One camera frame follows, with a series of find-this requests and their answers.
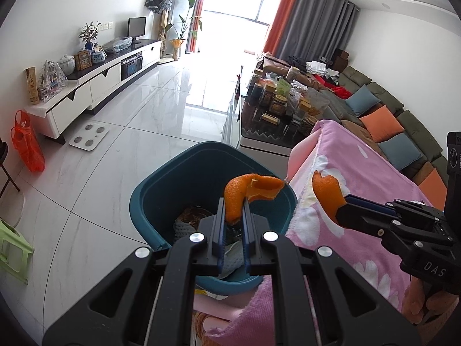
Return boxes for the tall yellow box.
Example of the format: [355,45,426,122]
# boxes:
[24,67,40,106]

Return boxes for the brown boxes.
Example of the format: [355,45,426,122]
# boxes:
[331,48,350,73]

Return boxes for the black monitor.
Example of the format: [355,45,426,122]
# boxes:
[128,17,148,41]

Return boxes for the large gold foil wrapper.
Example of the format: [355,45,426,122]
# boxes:
[175,206,214,233]

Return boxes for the group of glass jars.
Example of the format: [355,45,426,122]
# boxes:
[248,72,322,135]

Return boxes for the teal plastic bin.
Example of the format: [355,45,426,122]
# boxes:
[129,141,299,296]

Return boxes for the orange peel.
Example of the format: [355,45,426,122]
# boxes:
[312,170,347,225]
[224,174,285,224]

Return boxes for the white and black tv cabinet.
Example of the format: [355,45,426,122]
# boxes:
[25,39,163,140]

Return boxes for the large window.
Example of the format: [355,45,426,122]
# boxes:
[196,0,289,57]

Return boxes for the red plastic bag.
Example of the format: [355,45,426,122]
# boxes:
[11,110,46,173]

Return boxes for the green plastic stool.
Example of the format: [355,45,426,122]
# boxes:
[0,218,35,285]

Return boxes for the tall leafy plant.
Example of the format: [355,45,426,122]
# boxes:
[166,0,203,41]

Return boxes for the blue cushion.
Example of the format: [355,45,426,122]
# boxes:
[378,133,424,172]
[345,84,381,117]

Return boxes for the clear plastic bag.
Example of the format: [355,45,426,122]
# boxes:
[103,36,132,53]

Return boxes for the standing fan with patterned cover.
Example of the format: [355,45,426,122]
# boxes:
[145,0,174,61]

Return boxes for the orange and grey curtain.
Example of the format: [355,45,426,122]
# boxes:
[185,0,212,53]

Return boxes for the red cloth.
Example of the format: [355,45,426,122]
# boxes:
[313,74,352,98]

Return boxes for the small plant in blue vase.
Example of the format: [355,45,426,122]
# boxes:
[78,22,102,51]

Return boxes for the green sectional sofa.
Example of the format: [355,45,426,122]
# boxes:
[262,52,451,210]

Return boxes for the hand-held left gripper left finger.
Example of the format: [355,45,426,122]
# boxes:
[42,197,226,346]

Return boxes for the white ceramic jar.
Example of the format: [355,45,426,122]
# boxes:
[58,55,76,76]

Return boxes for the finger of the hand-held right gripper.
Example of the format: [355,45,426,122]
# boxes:
[345,195,444,225]
[334,204,455,248]

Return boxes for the orange cushion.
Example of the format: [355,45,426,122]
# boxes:
[359,104,405,143]
[418,168,449,212]

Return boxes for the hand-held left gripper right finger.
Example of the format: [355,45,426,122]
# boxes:
[242,200,422,346]

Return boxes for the white bathroom scale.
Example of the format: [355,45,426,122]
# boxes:
[69,123,109,148]

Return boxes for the black chair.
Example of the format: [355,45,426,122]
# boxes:
[0,142,21,197]

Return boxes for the dark glass coffee table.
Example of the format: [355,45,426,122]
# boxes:
[239,65,325,148]

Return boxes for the wooden picture frame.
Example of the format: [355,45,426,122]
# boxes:
[74,50,93,71]

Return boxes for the clear display case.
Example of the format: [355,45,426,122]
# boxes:
[38,59,67,102]

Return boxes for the white standing air conditioner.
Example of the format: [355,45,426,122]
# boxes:
[167,0,203,59]

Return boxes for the pink flower print blanket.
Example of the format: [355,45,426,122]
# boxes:
[194,120,446,346]

